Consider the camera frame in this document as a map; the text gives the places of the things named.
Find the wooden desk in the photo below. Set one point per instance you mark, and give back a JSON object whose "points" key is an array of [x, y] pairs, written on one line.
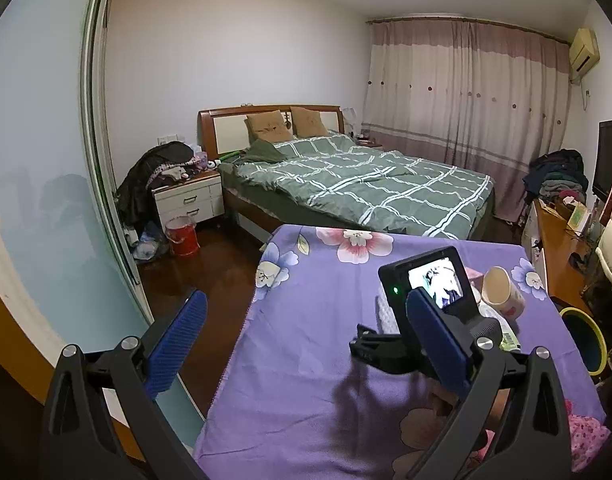
{"points": [[560, 255]]}

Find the heap of folded clothes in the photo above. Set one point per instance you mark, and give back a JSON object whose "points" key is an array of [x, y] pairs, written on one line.
{"points": [[558, 175]]}

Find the white table lamp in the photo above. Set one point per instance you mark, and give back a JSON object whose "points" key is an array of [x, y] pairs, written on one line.
{"points": [[349, 116]]}

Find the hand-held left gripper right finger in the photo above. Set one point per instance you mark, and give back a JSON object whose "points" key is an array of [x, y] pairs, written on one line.
{"points": [[435, 345]]}

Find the white wall outlet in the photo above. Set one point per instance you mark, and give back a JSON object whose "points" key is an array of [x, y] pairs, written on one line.
{"points": [[167, 139]]}

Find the pink cardboard box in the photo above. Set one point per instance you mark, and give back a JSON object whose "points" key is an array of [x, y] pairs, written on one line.
{"points": [[473, 275]]}

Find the green plaid duvet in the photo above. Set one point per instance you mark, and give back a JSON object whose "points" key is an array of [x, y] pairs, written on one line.
{"points": [[366, 180]]}

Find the dark green garment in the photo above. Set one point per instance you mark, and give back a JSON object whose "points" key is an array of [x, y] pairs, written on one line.
{"points": [[258, 152]]}

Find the pink beige curtain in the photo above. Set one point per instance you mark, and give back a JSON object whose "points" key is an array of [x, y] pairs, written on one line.
{"points": [[460, 90]]}

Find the white foam fruit net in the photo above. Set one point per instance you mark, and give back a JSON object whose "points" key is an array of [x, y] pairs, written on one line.
{"points": [[385, 317]]}

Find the purple floral tablecloth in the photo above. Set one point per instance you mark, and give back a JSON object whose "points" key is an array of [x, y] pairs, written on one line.
{"points": [[306, 340]]}

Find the brown pillow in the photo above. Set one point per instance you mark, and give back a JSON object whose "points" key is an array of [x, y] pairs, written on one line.
{"points": [[308, 121], [268, 127]]}

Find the person's right forearm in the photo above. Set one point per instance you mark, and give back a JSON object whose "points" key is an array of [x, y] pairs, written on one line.
{"points": [[588, 435]]}

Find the frosted glass sliding door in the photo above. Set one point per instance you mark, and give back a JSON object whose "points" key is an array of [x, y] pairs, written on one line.
{"points": [[41, 185]]}

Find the green paper box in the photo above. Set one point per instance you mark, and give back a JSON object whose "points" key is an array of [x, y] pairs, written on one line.
{"points": [[578, 217]]}

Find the brown bedside table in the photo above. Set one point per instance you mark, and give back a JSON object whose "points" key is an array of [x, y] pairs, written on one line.
{"points": [[368, 141]]}

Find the black television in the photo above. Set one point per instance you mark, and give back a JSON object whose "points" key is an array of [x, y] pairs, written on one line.
{"points": [[610, 160]]}

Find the white bottle green label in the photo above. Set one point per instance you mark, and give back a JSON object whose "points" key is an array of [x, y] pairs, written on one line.
{"points": [[508, 337]]}

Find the beige air conditioner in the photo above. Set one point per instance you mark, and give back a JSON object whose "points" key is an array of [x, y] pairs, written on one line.
{"points": [[585, 52]]}

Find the white nightstand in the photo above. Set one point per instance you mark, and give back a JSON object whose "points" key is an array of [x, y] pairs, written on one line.
{"points": [[188, 202]]}

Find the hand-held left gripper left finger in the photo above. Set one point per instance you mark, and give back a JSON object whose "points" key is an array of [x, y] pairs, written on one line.
{"points": [[178, 345]]}

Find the white paper cup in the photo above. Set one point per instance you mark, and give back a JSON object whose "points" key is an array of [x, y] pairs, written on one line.
{"points": [[505, 300]]}

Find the wooden bed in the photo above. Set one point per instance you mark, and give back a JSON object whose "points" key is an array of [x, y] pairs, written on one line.
{"points": [[226, 130]]}

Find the plastic bags heap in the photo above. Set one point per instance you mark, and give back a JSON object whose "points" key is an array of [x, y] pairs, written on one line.
{"points": [[148, 247]]}

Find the black bin yellow rim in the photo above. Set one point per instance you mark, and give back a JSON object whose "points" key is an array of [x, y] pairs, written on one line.
{"points": [[585, 340]]}

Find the red bucket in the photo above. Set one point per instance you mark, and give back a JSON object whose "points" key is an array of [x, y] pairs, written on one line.
{"points": [[182, 237]]}

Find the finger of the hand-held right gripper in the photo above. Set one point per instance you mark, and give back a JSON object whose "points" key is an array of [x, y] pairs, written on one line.
{"points": [[380, 335], [390, 360]]}

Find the dark clothes pile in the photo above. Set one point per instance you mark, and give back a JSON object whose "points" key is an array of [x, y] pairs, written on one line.
{"points": [[141, 175]]}

